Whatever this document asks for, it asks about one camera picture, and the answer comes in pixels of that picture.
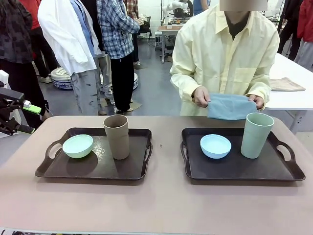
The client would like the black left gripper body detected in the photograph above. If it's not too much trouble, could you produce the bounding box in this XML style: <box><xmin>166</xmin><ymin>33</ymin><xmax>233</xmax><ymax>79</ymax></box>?
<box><xmin>0</xmin><ymin>87</ymin><xmax>25</xmax><ymax>128</ymax></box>

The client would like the brown tall cup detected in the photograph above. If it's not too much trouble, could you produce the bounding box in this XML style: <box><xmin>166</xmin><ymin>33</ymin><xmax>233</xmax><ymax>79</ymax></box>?
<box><xmin>103</xmin><ymin>115</ymin><xmax>130</xmax><ymax>160</ymax></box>

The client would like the light blue bowl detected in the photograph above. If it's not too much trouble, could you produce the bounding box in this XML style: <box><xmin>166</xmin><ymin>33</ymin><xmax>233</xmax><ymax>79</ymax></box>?
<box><xmin>200</xmin><ymin>134</ymin><xmax>232</xmax><ymax>159</ymax></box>

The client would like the blue cloth mat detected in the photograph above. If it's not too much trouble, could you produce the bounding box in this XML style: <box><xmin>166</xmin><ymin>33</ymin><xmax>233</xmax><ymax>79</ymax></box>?
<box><xmin>207</xmin><ymin>93</ymin><xmax>259</xmax><ymax>121</ymax></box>

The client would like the light green tall cup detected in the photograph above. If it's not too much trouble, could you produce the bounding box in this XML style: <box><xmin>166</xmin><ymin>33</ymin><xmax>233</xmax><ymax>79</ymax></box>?
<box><xmin>240</xmin><ymin>112</ymin><xmax>275</xmax><ymax>159</ymax></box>

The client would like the beige cloth mat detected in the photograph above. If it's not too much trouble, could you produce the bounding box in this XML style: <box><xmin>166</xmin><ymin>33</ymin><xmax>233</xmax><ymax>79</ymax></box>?
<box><xmin>268</xmin><ymin>77</ymin><xmax>306</xmax><ymax>92</ymax></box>

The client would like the person's right forearm yellow sleeve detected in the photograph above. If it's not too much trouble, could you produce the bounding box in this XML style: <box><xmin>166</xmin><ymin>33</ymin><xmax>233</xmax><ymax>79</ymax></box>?
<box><xmin>170</xmin><ymin>72</ymin><xmax>205</xmax><ymax>99</ymax></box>

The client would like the person's left forearm yellow sleeve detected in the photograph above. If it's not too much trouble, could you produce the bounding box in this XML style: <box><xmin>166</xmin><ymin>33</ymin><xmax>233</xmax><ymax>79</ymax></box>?
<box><xmin>244</xmin><ymin>73</ymin><xmax>271</xmax><ymax>103</ymax></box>

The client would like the brown plastic serving tray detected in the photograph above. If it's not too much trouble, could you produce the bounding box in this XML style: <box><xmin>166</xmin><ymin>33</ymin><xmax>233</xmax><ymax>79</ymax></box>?
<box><xmin>35</xmin><ymin>127</ymin><xmax>153</xmax><ymax>181</ymax></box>

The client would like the black plastic serving tray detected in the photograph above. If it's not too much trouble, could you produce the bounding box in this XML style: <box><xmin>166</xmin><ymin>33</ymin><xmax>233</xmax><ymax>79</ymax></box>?
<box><xmin>180</xmin><ymin>127</ymin><xmax>306</xmax><ymax>186</ymax></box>

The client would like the person's right hand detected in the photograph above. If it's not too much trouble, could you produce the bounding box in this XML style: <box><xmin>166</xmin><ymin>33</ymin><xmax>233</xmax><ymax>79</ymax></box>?
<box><xmin>191</xmin><ymin>86</ymin><xmax>212</xmax><ymax>109</ymax></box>

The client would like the person's left hand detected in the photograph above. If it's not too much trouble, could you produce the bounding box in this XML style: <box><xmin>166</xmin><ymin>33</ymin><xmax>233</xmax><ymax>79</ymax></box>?
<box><xmin>247</xmin><ymin>94</ymin><xmax>266</xmax><ymax>110</ymax></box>

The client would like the light green bowl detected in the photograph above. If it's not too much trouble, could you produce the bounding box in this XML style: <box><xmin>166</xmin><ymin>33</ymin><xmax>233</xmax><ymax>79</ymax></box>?
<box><xmin>62</xmin><ymin>134</ymin><xmax>94</xmax><ymax>159</ymax></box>

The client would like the bystander in black patterned top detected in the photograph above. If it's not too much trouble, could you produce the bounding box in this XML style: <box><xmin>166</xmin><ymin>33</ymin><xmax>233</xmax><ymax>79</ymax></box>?
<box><xmin>0</xmin><ymin>0</ymin><xmax>51</xmax><ymax>129</ymax></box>

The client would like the bystander in white shirt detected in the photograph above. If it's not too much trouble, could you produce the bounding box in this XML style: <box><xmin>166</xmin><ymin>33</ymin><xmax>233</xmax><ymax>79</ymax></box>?
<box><xmin>38</xmin><ymin>0</ymin><xmax>106</xmax><ymax>116</ymax></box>

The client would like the bystander in plaid shirt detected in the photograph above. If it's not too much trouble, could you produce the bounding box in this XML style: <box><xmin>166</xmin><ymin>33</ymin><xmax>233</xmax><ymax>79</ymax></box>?
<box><xmin>96</xmin><ymin>0</ymin><xmax>141</xmax><ymax>113</ymax></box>

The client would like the background workbench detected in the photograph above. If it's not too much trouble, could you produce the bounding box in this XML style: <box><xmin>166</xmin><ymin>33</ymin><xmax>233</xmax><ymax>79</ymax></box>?
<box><xmin>157</xmin><ymin>23</ymin><xmax>184</xmax><ymax>64</ymax></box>

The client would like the person in yellow shirt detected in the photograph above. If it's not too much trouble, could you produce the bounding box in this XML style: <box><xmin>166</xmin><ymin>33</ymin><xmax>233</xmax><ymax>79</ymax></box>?
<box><xmin>170</xmin><ymin>3</ymin><xmax>281</xmax><ymax>117</ymax></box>

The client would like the bystander in blue top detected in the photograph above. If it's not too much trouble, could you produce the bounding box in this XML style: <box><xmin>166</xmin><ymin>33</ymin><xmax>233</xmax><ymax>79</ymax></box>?
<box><xmin>193</xmin><ymin>0</ymin><xmax>210</xmax><ymax>15</ymax></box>

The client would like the white table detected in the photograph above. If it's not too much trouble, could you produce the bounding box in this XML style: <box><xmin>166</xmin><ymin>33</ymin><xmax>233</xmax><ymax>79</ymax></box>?
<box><xmin>265</xmin><ymin>52</ymin><xmax>313</xmax><ymax>135</ymax></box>

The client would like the bystander in black clothes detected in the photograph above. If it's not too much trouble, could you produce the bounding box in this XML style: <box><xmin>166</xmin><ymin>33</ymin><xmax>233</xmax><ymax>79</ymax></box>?
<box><xmin>277</xmin><ymin>0</ymin><xmax>304</xmax><ymax>61</ymax></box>

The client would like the bystander in red jacket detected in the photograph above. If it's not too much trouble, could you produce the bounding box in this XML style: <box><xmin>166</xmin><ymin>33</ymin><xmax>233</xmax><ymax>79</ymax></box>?
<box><xmin>293</xmin><ymin>0</ymin><xmax>313</xmax><ymax>71</ymax></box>

